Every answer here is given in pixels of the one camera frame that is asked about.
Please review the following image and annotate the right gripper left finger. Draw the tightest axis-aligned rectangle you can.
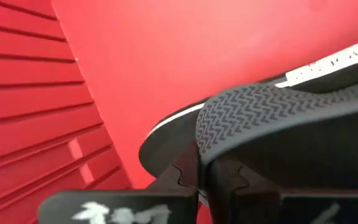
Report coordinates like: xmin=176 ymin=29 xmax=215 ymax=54
xmin=37 ymin=139 xmax=202 ymax=224

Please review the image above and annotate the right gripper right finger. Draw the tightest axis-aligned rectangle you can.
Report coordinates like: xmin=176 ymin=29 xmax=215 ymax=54
xmin=201 ymin=155 xmax=358 ymax=224

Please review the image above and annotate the red plastic storage bin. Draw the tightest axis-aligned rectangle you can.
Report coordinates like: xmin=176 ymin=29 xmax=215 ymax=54
xmin=0 ymin=0 xmax=358 ymax=224

